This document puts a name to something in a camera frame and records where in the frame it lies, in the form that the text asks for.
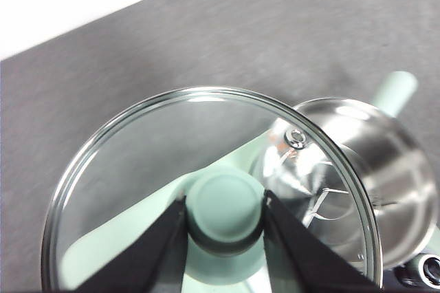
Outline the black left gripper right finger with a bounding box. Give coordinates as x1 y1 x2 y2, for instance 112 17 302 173
263 188 386 293

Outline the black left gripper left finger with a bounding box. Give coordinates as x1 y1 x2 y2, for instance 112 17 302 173
74 195 189 293

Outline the glass lid with green knob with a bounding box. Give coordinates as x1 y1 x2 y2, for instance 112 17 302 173
41 85 384 293

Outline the mint green steamer pot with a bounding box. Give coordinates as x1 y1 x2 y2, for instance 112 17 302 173
249 71 439 270

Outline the mint green griddle cover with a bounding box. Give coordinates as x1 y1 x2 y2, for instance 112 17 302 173
58 148 269 293

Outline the steel steaming rack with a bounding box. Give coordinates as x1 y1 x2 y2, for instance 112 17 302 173
298 182 399 232

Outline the mint green breakfast maker base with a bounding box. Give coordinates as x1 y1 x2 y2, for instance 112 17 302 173
58 148 440 293

